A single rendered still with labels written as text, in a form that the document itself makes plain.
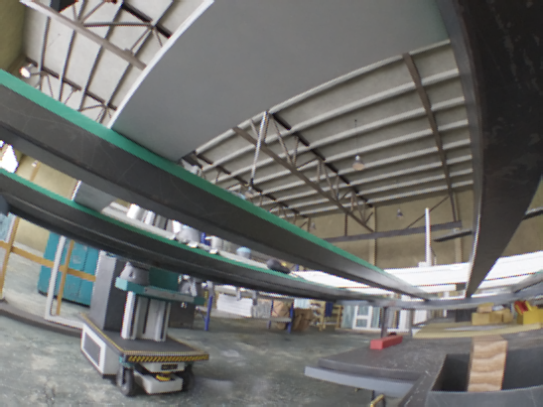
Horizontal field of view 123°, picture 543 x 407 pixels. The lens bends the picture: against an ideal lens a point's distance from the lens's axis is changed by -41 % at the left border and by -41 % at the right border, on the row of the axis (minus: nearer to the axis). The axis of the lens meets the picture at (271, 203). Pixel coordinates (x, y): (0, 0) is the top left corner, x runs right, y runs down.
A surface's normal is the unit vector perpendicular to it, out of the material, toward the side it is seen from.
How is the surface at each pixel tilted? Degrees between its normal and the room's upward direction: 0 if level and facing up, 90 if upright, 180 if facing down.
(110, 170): 90
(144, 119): 180
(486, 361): 90
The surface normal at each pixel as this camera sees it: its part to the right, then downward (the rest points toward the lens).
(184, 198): 0.74, -0.16
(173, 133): -0.14, 0.92
